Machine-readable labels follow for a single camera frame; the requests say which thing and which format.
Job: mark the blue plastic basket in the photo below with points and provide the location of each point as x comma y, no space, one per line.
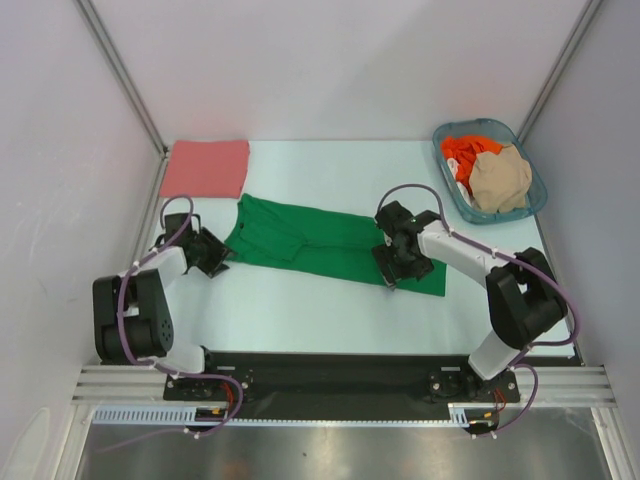
499,132

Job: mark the left corner aluminium post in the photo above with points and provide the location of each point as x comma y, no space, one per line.
108,49

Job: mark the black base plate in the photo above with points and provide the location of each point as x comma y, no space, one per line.
341,388

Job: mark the corner aluminium post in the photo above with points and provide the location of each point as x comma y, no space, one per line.
108,49
578,33

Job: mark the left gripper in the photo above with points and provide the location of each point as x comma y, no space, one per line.
218,252

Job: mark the right corner aluminium post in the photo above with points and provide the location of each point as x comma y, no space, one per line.
578,33

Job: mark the green t shirt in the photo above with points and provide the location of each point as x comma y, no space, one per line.
303,239

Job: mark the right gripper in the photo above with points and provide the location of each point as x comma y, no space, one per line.
383,257

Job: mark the beige t shirt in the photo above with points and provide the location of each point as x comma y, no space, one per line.
500,182

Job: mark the white garment in basket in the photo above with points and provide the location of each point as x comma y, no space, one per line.
454,167

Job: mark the aluminium frame rail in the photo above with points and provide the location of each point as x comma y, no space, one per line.
128,385

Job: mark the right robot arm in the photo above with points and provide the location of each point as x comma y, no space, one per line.
522,294

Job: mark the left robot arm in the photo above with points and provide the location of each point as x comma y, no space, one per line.
133,324

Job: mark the folded pink t shirt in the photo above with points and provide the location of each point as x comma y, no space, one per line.
206,169

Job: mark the orange t shirt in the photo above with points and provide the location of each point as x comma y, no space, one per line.
465,150

